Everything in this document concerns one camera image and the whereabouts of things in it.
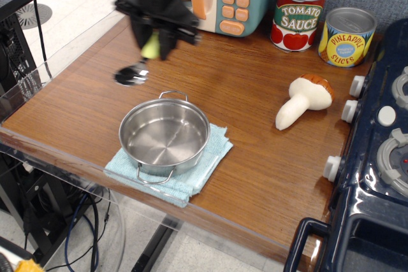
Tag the tomato sauce can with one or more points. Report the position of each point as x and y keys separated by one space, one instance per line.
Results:
x=295 y=24

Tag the spoon with green handle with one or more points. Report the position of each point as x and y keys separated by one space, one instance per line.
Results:
x=137 y=74

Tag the dark blue toy stove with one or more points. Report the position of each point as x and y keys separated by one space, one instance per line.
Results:
x=367 y=228

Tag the light blue cloth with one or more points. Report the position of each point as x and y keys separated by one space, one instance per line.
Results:
x=179 y=188

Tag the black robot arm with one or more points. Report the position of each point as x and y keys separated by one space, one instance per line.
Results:
x=170 y=19

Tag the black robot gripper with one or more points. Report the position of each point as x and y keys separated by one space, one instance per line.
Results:
x=171 y=17

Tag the clear acrylic table guard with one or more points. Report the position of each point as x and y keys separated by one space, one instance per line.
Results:
x=73 y=124

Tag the toy mushroom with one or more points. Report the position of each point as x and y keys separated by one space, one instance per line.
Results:
x=307 y=92

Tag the stainless steel pot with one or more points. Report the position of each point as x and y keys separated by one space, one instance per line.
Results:
x=164 y=137

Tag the pineapple slices can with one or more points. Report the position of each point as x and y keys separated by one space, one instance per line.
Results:
x=346 y=37

